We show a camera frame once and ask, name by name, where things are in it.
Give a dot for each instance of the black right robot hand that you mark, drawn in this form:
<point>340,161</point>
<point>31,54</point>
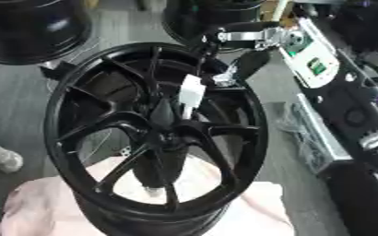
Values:
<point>254,63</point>

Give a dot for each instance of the black round wheel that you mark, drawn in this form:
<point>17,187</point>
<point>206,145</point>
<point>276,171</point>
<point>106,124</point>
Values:
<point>219,12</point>
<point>31,27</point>

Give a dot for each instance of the white pin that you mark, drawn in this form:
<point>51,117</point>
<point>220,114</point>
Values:
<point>191,90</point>

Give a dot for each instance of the black spoked wheel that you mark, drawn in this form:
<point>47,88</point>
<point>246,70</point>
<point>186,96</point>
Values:
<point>117,123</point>

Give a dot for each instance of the tan cardboard box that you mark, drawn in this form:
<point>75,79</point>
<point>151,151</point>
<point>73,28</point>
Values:
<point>277,10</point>

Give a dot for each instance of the black bag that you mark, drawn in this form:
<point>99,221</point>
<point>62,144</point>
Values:
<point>367,21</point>

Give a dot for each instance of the small black box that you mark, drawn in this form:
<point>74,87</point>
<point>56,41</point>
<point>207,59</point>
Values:
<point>55,70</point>

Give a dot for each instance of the person's shoe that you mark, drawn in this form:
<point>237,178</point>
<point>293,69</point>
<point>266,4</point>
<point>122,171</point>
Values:
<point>7,159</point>

